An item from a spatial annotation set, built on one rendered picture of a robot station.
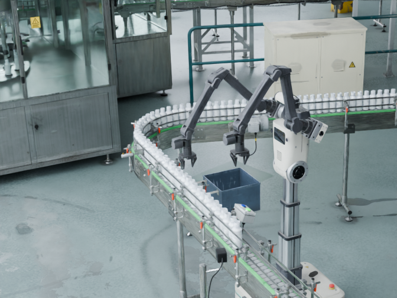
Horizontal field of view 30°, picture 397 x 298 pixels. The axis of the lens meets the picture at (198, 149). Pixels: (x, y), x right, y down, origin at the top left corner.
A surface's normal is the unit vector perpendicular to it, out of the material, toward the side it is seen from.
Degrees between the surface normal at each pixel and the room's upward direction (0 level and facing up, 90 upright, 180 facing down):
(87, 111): 91
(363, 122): 90
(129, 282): 0
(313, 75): 90
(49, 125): 90
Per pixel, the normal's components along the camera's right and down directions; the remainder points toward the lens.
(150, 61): 0.42, 0.33
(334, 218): -0.04, -0.92
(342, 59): 0.11, 0.37
